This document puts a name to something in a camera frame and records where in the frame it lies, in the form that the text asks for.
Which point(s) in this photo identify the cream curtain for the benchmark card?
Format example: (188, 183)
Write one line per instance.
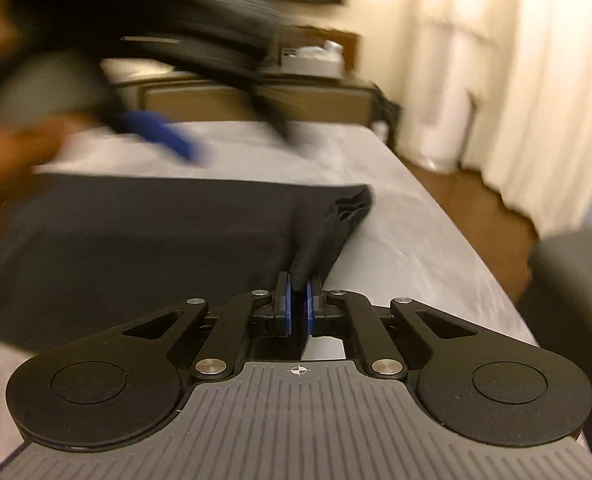
(551, 85)

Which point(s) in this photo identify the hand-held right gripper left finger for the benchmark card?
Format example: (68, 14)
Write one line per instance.
(287, 305)

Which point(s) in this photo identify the person's left hand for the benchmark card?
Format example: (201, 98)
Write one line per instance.
(15, 145)

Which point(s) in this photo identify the black garment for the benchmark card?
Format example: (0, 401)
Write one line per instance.
(150, 240)

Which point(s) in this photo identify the grey chair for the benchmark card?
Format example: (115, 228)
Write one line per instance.
(576, 310)

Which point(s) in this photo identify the white storage basket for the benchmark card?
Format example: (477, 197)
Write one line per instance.
(311, 62)

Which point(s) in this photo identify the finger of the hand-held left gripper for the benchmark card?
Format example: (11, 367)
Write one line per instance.
(276, 110)
(170, 140)

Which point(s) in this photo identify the grey and brown sideboard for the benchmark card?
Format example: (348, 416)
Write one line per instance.
(200, 102)

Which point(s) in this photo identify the black bag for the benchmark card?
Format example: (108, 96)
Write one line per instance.
(387, 120)

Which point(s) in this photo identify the wooden framed board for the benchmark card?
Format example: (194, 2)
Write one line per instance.
(351, 52)

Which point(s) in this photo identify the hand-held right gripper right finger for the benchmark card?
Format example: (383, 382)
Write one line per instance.
(310, 310)

